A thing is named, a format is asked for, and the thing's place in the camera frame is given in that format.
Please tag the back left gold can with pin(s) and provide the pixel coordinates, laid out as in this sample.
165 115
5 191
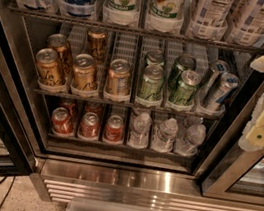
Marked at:
61 45

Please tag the front left green can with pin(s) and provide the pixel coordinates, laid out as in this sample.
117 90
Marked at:
151 83

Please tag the back left green can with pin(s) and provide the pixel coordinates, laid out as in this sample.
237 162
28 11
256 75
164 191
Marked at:
154 57

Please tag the red can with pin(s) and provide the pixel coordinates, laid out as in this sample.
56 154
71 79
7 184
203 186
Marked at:
114 128
62 121
89 125

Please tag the left clear water bottle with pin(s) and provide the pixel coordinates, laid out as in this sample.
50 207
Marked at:
139 133

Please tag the white blue can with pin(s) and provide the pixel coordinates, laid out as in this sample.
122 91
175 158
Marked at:
251 17
210 12

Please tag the middle wire shelf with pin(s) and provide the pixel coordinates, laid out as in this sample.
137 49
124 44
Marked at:
125 104

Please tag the back right green can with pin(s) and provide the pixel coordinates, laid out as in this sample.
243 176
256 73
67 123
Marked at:
181 63

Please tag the back middle gold can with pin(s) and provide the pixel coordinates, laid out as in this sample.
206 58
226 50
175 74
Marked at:
97 44

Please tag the clear water bottle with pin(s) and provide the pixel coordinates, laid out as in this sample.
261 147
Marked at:
189 142
139 133
165 135

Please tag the right clear water bottle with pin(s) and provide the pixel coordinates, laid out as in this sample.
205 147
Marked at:
189 142

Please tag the gold can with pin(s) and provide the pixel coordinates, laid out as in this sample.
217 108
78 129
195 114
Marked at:
119 76
85 72
61 45
97 44
49 67

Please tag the top wire shelf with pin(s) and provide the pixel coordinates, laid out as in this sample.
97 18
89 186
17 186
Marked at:
131 30

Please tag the front silver blue can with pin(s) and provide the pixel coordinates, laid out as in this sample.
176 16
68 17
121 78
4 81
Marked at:
220 91

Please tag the glass fridge door right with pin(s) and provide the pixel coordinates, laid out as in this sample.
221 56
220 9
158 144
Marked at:
239 174

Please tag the stainless steel display fridge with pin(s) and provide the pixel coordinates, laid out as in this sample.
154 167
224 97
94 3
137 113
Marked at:
66 168

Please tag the right white blue can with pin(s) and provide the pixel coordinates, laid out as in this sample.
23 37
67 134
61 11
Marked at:
251 17

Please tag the wire shelf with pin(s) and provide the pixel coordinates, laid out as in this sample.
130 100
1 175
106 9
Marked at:
131 30
125 104

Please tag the front left red can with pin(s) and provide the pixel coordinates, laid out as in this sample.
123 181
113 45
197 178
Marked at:
62 121

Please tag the front middle red can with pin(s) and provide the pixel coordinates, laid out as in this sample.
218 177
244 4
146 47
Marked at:
89 125

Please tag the middle clear water bottle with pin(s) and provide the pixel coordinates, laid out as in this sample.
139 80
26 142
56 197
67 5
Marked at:
165 135

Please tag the front left gold can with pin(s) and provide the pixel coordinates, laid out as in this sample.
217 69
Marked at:
49 67

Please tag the back silver blue can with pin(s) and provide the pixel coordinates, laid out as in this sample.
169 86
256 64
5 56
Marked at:
216 69

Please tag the green can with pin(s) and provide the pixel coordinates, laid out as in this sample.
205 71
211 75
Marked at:
151 83
154 57
181 63
185 88

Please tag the front right red can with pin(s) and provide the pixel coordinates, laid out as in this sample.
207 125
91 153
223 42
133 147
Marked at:
114 128

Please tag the silver blue can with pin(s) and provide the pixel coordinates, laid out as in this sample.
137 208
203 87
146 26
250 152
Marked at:
220 91
216 69

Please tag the left white blue can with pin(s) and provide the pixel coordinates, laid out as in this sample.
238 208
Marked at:
210 12

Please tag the front right green can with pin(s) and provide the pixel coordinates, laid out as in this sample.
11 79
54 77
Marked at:
185 88

